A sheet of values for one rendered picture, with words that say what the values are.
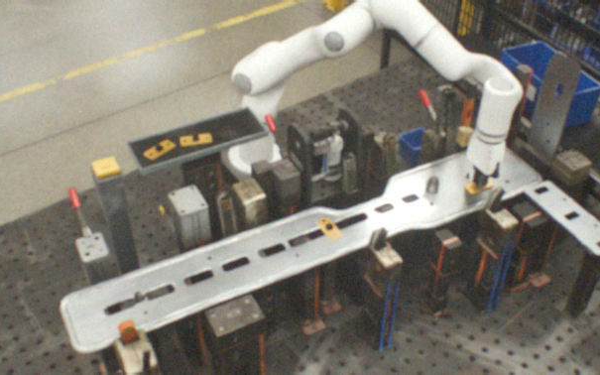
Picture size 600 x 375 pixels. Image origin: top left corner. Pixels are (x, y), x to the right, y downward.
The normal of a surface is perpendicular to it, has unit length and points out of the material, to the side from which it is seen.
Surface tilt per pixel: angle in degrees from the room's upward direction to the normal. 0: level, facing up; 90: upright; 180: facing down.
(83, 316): 0
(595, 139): 0
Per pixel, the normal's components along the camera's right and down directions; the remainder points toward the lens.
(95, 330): 0.00, -0.76
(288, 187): 0.46, 0.58
